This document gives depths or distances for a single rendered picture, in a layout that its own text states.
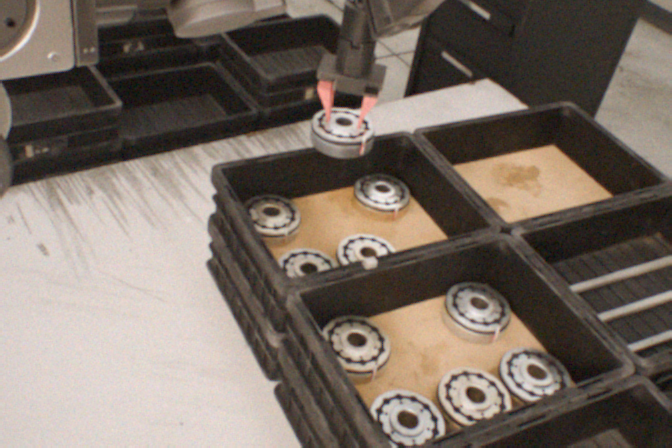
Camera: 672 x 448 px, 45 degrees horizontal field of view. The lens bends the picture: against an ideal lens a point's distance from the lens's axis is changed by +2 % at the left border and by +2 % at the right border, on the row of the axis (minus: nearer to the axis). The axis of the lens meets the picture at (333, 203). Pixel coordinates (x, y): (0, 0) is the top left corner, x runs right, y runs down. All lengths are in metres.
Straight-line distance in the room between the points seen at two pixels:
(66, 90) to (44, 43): 1.70
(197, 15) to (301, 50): 1.96
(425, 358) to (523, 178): 0.55
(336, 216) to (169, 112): 1.13
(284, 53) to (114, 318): 1.41
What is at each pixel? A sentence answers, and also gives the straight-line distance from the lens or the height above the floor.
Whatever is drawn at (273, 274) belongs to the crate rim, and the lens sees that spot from 1.14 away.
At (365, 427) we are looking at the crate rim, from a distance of 0.99.
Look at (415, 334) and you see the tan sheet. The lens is 1.23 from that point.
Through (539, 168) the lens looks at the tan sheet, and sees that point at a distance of 1.68.
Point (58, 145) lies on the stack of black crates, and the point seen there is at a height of 0.51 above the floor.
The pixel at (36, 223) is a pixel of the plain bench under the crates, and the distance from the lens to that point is 1.56.
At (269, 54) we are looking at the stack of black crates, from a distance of 2.57.
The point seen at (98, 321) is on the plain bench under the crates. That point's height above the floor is 0.70.
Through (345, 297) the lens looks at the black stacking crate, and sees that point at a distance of 1.17.
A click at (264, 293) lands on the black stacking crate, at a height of 0.85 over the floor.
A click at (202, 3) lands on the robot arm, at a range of 0.67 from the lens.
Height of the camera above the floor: 1.72
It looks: 38 degrees down
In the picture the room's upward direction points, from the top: 11 degrees clockwise
